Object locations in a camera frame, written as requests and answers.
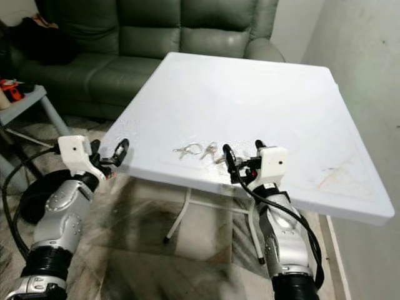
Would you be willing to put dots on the grey side table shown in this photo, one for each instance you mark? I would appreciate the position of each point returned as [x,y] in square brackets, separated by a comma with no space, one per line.
[25,106]

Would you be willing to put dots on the silver carabiner keyring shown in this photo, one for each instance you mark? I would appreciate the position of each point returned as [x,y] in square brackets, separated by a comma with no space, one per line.
[189,150]

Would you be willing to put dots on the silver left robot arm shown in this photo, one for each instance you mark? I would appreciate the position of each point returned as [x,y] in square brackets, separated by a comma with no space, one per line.
[53,215]

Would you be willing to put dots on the black bag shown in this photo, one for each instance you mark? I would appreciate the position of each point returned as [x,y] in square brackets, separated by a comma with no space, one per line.
[44,40]

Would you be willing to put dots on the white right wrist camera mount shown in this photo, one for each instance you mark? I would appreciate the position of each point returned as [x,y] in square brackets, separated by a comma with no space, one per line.
[274,162]

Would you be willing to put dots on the orange and black tool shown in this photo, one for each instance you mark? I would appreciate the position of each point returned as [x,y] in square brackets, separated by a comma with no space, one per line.
[14,91]

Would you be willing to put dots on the black round floor object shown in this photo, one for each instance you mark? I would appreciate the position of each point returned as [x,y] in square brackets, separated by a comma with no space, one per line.
[44,200]

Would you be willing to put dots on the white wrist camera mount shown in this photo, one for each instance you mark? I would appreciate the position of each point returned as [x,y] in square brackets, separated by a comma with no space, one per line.
[75,150]
[274,162]

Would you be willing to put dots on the white folding table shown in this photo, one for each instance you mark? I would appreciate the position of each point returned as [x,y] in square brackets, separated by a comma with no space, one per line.
[244,106]

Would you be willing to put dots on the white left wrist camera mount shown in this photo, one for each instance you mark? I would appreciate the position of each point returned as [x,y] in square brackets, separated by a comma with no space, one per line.
[75,150]

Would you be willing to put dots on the green leather sofa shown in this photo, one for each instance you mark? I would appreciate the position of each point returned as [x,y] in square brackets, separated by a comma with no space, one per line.
[144,50]

